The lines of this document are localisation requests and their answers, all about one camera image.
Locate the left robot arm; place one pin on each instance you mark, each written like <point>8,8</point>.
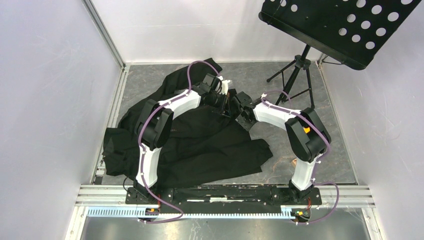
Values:
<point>153,127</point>

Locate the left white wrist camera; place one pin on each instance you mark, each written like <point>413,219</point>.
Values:
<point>223,85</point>

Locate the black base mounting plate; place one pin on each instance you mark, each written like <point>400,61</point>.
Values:
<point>224,199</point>

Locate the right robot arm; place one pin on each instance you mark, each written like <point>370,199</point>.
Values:
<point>308,137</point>

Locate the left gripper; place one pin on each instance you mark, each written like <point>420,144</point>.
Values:
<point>224,105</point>

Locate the white toothed cable duct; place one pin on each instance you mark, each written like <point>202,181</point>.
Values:
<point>142,213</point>

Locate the red yellow toy block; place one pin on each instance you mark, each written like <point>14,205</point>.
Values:
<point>307,129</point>

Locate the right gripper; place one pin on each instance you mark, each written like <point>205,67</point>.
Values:
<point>247,126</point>

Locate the black jacket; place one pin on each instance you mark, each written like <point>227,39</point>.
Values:
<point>204,146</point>

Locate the black music stand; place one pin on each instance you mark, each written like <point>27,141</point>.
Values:
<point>349,31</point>

